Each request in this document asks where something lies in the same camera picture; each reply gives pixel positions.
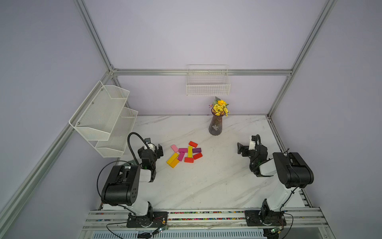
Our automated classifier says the light red block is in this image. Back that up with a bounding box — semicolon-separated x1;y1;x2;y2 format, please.
184;157;195;163

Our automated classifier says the lime yellow long block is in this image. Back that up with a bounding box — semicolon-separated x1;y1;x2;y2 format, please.
188;145;193;158

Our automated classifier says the dark red block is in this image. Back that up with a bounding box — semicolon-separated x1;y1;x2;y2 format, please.
193;153;203;160

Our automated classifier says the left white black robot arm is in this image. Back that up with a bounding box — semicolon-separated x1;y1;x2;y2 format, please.
99;143;163;216

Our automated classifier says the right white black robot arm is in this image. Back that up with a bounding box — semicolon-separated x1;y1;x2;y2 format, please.
237;142;314;226

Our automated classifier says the pink block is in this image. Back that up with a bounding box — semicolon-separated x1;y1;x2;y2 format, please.
171;144;179;153

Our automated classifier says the yellow flat block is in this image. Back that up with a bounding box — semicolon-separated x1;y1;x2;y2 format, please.
167;153;179;165

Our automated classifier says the orange block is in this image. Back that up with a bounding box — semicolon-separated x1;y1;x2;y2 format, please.
169;159;180;168

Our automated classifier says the magenta block lower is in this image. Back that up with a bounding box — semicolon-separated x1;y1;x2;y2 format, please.
177;152;185;161

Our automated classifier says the dark glass vase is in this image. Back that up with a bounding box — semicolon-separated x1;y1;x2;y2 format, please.
209;113;223;136

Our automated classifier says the orange-red block near vase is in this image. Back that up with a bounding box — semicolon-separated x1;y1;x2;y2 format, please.
189;141;198;148

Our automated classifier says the lower white mesh shelf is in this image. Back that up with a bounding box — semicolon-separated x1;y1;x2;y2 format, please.
95;107;138;158

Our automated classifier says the white mesh shelf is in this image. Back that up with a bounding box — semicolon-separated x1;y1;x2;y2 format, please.
69;81;130;141
95;107;138;158

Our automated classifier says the yellow flower bouquet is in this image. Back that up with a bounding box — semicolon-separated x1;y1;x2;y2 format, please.
209;97;230;117

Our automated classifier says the upper white mesh shelf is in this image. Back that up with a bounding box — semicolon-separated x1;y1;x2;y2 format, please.
69;81;130;141

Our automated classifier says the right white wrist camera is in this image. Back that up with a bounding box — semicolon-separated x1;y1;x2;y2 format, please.
248;135;258;150

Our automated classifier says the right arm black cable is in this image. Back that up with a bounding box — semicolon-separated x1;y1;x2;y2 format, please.
279;186;300;239

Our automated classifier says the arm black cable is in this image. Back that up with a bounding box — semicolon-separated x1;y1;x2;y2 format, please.
96;132;150;199
279;186;300;239

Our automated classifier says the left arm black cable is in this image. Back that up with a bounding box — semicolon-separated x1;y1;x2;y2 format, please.
96;132;150;199

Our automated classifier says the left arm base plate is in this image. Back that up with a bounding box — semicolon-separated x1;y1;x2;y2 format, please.
126;212;168;228

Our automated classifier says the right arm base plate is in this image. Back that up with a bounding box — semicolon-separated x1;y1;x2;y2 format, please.
244;210;286;227

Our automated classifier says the white wire wall basket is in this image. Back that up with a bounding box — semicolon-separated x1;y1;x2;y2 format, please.
186;64;231;96

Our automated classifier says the aluminium front rail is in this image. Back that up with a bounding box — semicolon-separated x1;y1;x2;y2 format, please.
83;207;329;231

